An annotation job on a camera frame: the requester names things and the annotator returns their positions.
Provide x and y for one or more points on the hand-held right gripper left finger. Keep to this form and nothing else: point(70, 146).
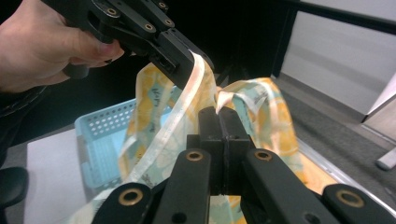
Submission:
point(211, 130)

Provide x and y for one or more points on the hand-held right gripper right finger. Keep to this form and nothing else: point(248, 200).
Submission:
point(235, 130)

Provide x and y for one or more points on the orange slice print cloth bag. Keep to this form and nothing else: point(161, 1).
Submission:
point(271, 124)

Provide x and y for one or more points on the light blue plastic basket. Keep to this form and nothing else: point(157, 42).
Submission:
point(99, 149)

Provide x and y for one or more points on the white cabinet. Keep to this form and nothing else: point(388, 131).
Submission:
point(336, 65)

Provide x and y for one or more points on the black rounded object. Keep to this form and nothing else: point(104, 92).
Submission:
point(12, 186)

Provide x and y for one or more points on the white desk frame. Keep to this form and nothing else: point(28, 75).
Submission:
point(387, 160)

